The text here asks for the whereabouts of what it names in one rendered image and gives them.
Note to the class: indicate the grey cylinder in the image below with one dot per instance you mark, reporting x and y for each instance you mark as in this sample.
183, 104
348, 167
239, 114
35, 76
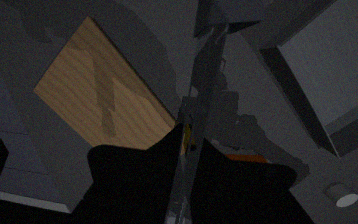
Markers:
341, 195

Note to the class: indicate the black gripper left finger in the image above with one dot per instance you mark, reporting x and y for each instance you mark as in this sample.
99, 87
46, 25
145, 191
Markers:
156, 165

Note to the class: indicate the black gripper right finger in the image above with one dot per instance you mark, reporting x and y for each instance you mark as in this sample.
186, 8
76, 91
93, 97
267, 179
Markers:
215, 171

